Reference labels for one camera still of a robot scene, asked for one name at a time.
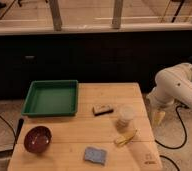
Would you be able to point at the yellow banana peel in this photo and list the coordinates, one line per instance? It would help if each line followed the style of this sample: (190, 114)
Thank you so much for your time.
(125, 138)

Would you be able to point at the green plastic tray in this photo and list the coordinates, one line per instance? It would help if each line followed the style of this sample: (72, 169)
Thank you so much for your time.
(51, 98)

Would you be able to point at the translucent plastic cup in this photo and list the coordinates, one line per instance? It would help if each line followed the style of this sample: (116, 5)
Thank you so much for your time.
(126, 115)

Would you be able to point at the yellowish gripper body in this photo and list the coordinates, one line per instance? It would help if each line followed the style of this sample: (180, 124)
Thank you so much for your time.
(157, 117)

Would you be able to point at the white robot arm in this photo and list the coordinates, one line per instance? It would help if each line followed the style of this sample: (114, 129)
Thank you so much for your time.
(172, 83)

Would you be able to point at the dark red bowl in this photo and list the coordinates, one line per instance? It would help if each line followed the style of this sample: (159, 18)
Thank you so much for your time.
(37, 139)

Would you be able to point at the blue sponge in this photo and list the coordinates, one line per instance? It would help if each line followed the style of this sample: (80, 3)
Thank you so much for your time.
(95, 155)

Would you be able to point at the dark block with tan top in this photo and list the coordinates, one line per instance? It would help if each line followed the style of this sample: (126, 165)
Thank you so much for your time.
(102, 109)

